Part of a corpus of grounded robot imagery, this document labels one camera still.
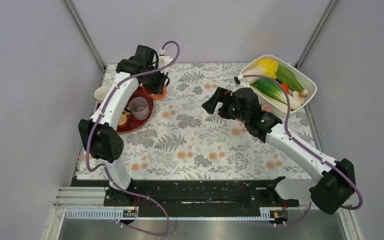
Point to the floral tablecloth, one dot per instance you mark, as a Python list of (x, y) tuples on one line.
[(182, 141)]

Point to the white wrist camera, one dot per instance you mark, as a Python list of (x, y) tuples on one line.
[(240, 82), (163, 60)]

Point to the brown mug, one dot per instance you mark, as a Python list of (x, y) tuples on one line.
[(126, 111)]

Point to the small orange mug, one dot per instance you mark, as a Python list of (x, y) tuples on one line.
[(123, 121)]

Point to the light pink mug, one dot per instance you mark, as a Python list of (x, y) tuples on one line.
[(101, 93)]

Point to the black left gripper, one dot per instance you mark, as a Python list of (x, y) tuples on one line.
[(158, 88)]

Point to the small pink mug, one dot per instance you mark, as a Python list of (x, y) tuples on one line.
[(266, 108)]

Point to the dark green leaf vegetable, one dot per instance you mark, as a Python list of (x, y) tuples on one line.
[(285, 76)]

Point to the white vegetable bin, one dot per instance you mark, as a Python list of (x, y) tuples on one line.
[(303, 79)]

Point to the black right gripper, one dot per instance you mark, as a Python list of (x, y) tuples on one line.
[(221, 95)]

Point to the green bok choy toy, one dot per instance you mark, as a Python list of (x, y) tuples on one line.
[(272, 89)]

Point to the mauve mug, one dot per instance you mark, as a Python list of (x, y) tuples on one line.
[(139, 108)]

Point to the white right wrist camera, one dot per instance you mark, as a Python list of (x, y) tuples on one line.
[(240, 82)]

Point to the beige mushroom toy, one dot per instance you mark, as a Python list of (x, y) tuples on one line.
[(300, 95)]

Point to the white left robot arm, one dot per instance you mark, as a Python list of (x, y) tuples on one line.
[(103, 146)]

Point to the red round tray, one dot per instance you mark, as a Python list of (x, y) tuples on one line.
[(133, 123)]

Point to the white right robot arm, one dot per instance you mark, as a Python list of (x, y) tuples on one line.
[(333, 181)]

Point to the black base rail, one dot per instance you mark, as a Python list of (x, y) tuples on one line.
[(199, 198)]

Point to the large orange mug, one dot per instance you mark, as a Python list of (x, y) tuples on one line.
[(154, 96)]

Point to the yellow napa cabbage toy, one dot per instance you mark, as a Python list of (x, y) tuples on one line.
[(266, 67)]

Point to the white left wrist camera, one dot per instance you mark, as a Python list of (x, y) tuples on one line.
[(163, 60)]

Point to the red chili pepper toy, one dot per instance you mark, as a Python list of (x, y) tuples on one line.
[(285, 88)]

